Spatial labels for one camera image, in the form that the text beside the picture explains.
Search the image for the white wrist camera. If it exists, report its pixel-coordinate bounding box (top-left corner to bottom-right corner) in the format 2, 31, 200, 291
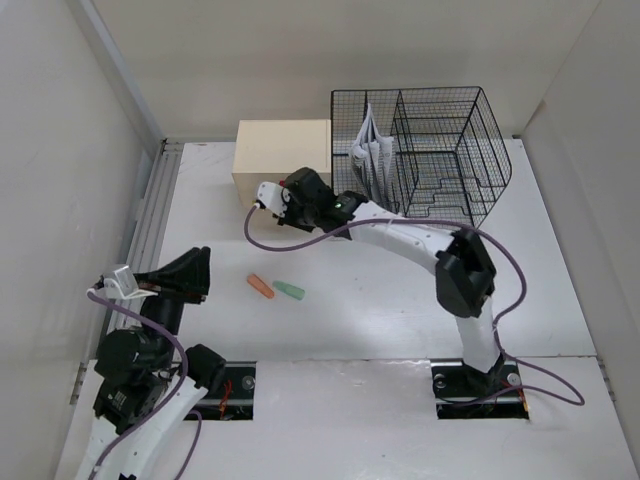
90, 264, 157, 300
256, 182, 291, 217

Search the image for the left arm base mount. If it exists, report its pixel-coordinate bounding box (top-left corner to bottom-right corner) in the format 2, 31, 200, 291
194, 362, 257, 421

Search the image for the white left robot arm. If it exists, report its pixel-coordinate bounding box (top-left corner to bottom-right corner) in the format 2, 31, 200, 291
76, 247, 232, 479

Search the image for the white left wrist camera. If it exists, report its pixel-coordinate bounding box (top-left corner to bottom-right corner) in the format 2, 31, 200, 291
90, 264, 157, 300

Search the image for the orange highlighter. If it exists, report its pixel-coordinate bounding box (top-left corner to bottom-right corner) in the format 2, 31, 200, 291
247, 274, 275, 299

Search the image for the green highlighter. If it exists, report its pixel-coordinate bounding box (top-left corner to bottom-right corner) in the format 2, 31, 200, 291
272, 281, 306, 301

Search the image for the black wire mesh organizer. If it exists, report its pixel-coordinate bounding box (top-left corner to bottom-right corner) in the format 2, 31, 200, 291
331, 86, 512, 226

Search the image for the aluminium rail frame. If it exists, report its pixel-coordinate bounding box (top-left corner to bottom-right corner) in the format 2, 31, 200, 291
69, 139, 183, 406

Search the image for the cream wooden drawer cabinet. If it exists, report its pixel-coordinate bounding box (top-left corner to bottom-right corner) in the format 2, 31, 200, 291
232, 120, 332, 208

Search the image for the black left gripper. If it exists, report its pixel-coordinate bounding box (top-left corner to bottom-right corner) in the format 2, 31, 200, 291
135, 244, 211, 367

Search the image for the white instruction booklet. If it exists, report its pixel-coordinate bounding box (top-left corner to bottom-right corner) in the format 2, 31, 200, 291
348, 103, 395, 208

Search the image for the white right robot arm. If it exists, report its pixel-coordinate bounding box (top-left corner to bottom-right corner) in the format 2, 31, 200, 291
257, 167, 501, 394

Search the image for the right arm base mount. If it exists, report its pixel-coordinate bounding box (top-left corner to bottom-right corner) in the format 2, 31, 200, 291
430, 357, 529, 420

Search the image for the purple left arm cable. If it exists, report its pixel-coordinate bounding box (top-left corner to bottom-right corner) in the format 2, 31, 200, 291
87, 289, 204, 480

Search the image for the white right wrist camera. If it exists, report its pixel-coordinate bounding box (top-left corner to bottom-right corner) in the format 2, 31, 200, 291
256, 182, 291, 217

